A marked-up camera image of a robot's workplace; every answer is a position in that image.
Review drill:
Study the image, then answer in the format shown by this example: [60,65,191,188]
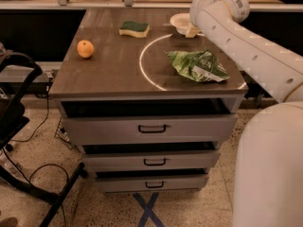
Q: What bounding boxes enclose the green chip bag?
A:
[167,49,229,82]

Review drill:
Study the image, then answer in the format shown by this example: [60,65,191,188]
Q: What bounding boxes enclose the bottom grey drawer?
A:
[95,174,208,193]

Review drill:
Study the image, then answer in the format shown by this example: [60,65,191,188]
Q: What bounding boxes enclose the grey drawer cabinet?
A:
[51,9,247,181]

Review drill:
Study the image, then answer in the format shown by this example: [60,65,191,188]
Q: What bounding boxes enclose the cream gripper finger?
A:
[186,26,200,38]

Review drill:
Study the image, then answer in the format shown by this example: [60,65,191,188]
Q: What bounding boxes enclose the grey drawer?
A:
[62,114,237,146]
[82,150,220,172]
[95,174,208,193]

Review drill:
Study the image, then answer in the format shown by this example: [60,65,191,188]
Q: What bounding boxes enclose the green yellow sponge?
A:
[119,21,150,38]

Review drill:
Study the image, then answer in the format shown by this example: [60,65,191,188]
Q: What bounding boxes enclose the blue tape cross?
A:
[134,192,165,227]

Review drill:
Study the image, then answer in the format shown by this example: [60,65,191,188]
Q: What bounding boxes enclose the top grey drawer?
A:
[62,114,237,146]

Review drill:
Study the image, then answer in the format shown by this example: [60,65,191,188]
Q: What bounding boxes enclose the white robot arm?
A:
[189,0,303,227]

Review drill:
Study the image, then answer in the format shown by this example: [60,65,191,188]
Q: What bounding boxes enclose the middle grey drawer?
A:
[82,150,220,172]

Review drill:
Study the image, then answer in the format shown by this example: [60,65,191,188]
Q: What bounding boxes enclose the white paper bowl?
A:
[169,13,194,36]

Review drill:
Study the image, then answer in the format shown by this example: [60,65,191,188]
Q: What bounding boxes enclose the orange fruit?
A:
[77,40,95,59]

